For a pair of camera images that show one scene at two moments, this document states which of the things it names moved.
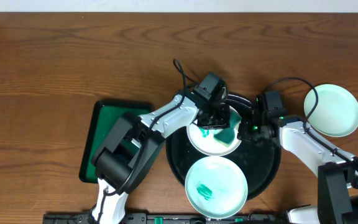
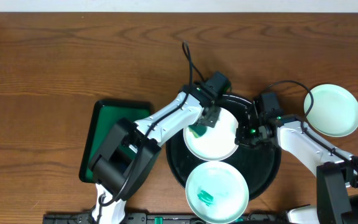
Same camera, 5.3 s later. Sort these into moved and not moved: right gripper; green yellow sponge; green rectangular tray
Moved: green yellow sponge
Not moved: right gripper; green rectangular tray
